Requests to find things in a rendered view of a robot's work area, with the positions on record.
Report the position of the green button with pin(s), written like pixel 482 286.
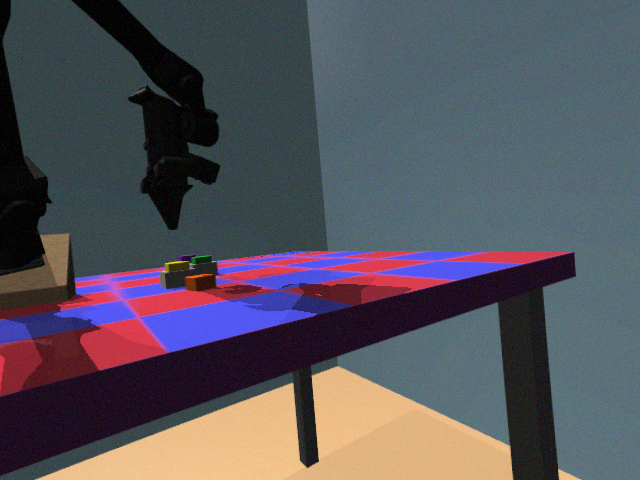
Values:
pixel 204 265

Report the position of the purple button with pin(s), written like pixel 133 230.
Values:
pixel 185 258

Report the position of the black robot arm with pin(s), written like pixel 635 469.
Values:
pixel 23 187

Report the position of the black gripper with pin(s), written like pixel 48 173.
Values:
pixel 166 182

